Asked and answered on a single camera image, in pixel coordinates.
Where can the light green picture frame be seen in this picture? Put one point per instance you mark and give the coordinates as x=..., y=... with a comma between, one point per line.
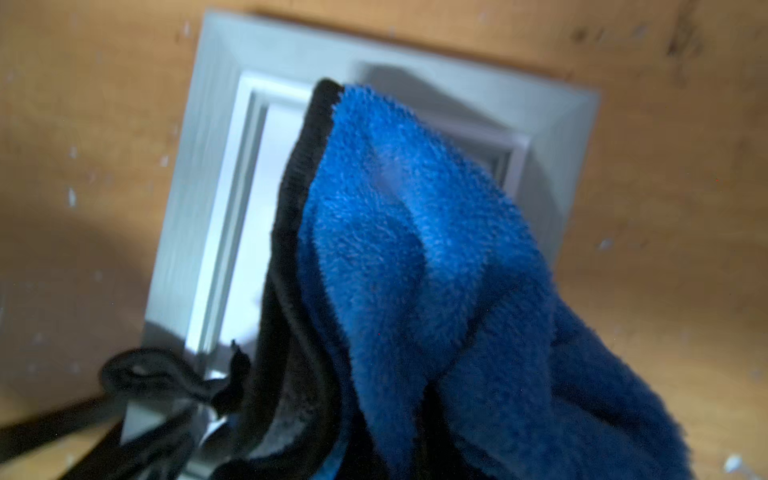
x=250, y=90

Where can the blue microfiber cloth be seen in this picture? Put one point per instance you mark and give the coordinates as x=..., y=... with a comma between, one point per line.
x=411, y=329

